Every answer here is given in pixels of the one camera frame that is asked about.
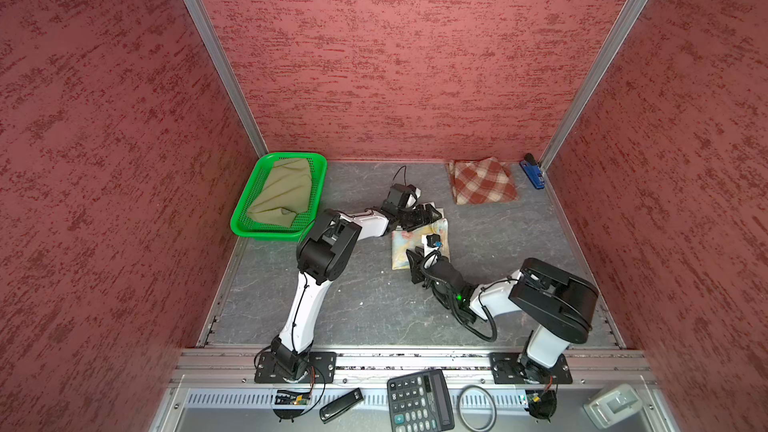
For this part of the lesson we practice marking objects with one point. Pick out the floral pastel skirt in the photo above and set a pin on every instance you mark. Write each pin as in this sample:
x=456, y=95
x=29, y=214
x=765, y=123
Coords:
x=403, y=241

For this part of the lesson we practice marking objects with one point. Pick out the aluminium corner post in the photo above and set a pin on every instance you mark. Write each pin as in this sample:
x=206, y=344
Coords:
x=620, y=30
x=222, y=65

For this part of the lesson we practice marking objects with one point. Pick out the black calculator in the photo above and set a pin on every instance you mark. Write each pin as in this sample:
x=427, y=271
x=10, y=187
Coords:
x=420, y=402

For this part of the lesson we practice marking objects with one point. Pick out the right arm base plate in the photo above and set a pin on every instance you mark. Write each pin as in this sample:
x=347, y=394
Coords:
x=517, y=368

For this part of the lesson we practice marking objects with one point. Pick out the left circuit board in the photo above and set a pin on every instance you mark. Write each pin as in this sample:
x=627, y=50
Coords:
x=289, y=405

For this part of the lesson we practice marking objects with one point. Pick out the grey white box device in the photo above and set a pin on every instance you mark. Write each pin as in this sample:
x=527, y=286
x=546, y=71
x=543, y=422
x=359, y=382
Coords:
x=613, y=405

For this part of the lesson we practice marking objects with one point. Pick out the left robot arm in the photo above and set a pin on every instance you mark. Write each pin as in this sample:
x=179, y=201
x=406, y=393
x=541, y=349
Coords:
x=322, y=255

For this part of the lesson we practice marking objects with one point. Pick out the olive green skirt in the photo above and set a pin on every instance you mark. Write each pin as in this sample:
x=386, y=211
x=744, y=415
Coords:
x=285, y=193

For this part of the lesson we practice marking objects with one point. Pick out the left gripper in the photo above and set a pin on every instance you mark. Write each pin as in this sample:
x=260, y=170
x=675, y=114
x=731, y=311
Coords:
x=420, y=221

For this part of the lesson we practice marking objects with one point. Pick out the circuit board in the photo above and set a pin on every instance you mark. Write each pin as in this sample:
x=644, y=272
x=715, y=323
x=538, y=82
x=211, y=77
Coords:
x=289, y=405
x=542, y=405

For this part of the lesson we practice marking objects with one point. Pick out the aluminium front rail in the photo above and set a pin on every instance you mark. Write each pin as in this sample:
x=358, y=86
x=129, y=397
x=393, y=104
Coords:
x=233, y=366

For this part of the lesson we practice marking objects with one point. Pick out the green plastic basket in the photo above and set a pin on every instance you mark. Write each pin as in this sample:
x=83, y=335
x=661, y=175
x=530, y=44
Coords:
x=242, y=223

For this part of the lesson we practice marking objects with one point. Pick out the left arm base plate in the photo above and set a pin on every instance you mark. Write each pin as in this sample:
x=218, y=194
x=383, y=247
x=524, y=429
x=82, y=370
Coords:
x=319, y=366

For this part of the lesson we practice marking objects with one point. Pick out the right aluminium corner post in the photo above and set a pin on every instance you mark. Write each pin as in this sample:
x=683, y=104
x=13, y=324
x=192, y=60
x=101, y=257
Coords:
x=620, y=30

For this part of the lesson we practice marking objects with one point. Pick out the red plaid skirt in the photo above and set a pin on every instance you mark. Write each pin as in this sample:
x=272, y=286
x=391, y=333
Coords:
x=481, y=182

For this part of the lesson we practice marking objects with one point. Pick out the black remote stick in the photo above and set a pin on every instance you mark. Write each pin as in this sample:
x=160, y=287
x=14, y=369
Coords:
x=341, y=405

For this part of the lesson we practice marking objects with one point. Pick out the right circuit board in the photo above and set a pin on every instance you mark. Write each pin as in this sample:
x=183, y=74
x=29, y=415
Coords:
x=542, y=405

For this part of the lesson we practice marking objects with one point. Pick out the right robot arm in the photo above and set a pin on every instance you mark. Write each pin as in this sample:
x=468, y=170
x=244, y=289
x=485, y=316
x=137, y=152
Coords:
x=562, y=304

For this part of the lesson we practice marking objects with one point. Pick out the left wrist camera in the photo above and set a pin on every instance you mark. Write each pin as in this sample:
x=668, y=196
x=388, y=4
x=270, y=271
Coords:
x=400, y=198

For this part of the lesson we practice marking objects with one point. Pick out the blue clamp tool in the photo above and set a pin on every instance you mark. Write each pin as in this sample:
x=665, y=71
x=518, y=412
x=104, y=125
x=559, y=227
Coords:
x=532, y=170

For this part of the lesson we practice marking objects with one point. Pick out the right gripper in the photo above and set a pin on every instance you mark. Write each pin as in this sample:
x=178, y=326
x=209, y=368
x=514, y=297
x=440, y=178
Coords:
x=418, y=267

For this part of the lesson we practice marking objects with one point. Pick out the left aluminium corner post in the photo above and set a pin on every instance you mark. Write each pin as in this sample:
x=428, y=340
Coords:
x=222, y=65

